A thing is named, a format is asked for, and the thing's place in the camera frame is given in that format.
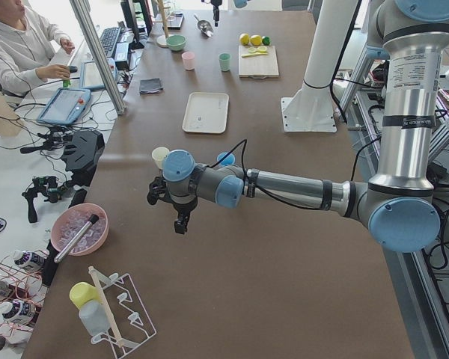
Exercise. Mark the pink cup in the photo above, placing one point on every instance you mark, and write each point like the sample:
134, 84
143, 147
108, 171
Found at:
188, 59

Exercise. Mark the cream rabbit tray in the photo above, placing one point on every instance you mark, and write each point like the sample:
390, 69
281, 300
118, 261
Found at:
206, 113

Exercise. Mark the yellow cup on rack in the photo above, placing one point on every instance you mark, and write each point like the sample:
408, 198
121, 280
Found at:
81, 293

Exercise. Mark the black device on desk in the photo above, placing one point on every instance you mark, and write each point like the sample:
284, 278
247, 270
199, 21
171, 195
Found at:
82, 154

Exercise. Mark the translucent cup on rack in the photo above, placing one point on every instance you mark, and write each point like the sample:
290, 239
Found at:
94, 318

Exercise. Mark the pink bowl with ice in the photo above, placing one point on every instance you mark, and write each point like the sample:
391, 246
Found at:
86, 220

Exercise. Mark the metal scoop handle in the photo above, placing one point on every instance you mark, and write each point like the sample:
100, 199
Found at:
75, 240

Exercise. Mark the grey folded cloth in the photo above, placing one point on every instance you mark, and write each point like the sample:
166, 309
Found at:
147, 86

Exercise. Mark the green bowl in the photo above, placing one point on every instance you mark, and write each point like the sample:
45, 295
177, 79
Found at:
176, 42

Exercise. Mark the black keyboard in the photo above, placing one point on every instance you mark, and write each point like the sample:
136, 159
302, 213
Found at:
109, 39

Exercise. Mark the aluminium frame post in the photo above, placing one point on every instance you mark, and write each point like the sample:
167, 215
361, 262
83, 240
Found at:
81, 10

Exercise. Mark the wooden cutting board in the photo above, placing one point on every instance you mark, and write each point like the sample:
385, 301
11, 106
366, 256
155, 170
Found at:
258, 67

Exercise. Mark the green cup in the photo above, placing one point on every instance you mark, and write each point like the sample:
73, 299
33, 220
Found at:
224, 62

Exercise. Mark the white wire cup rack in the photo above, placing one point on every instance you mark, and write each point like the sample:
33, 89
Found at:
130, 323

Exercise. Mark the metal scoop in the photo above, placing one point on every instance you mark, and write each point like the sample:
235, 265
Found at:
204, 26

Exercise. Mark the yellow plastic knife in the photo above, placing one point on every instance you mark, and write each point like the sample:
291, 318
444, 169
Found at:
248, 55

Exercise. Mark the blue teach pendant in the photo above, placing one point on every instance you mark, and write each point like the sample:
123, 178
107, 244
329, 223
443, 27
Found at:
65, 107
90, 77

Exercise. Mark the wooden stand with base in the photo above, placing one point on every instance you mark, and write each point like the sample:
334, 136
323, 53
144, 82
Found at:
162, 40

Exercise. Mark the light blue cup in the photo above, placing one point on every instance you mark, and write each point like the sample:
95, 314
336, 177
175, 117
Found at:
225, 158

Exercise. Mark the seated person in hoodie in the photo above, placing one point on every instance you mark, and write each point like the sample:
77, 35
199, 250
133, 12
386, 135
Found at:
26, 48

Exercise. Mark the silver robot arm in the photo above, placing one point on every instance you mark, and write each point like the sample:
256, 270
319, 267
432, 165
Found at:
395, 204
235, 4

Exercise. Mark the whole yellow lemon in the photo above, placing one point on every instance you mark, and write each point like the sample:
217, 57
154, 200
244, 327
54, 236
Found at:
244, 39

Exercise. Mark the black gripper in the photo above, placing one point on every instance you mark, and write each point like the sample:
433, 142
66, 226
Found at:
216, 11
180, 209

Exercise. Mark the cream cup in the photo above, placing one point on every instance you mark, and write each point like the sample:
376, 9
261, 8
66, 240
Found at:
158, 156

